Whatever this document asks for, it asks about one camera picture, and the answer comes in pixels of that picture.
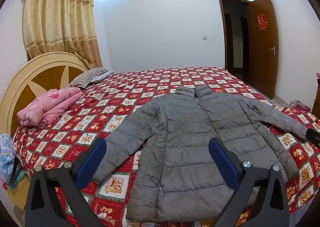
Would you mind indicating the pink floral quilt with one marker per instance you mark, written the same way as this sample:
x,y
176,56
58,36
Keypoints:
x,y
47,107

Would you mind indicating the red printed bedspread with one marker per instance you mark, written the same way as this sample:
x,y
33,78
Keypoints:
x,y
105,107

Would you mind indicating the grey puffer jacket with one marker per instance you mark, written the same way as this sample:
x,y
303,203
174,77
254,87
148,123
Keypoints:
x,y
190,132

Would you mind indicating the striped pillow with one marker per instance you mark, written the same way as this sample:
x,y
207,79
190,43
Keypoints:
x,y
82,78

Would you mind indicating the cream and brown headboard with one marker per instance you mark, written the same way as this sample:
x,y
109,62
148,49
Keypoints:
x,y
30,77

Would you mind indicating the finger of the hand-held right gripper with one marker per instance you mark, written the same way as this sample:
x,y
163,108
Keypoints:
x,y
313,137

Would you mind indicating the brown wooden door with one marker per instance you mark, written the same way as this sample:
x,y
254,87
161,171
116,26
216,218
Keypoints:
x,y
262,47

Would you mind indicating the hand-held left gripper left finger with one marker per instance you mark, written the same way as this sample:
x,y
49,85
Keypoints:
x,y
92,163

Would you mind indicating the beige patterned curtain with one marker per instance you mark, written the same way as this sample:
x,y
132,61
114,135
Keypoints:
x,y
60,19

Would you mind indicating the wooden nightstand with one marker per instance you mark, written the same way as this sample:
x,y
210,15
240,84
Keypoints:
x,y
18,192

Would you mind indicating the dark wooden door frame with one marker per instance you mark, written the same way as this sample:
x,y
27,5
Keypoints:
x,y
223,32

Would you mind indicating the light blue printed cloth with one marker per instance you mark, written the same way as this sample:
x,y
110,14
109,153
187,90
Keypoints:
x,y
7,157

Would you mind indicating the wooden cabinet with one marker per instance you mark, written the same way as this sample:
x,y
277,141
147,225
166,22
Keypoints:
x,y
316,102

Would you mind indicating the red paper door decoration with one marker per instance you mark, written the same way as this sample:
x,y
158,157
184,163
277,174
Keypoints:
x,y
262,22

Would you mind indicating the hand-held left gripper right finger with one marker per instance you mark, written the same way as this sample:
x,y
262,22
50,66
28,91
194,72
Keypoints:
x,y
223,165

